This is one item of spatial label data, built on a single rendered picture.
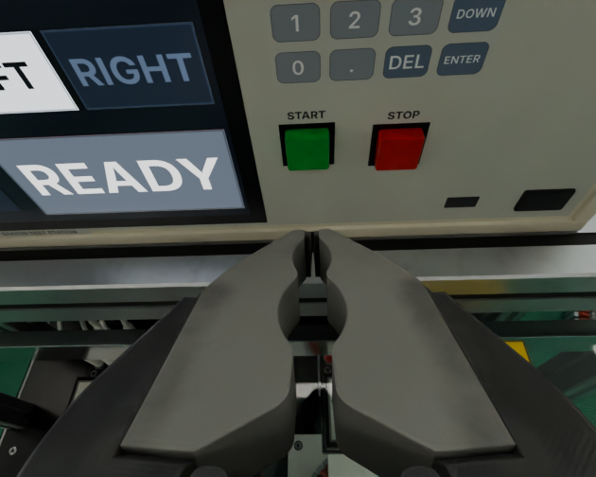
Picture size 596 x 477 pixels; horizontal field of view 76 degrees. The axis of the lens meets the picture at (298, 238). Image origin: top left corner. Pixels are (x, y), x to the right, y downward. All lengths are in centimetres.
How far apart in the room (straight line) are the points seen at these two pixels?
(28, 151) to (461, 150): 19
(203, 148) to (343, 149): 6
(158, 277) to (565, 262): 21
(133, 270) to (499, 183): 19
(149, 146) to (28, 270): 12
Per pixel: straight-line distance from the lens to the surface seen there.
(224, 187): 19
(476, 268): 22
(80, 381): 45
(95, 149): 19
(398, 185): 19
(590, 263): 25
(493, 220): 23
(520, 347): 27
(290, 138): 16
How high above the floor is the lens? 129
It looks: 55 degrees down
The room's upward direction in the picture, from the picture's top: 6 degrees counter-clockwise
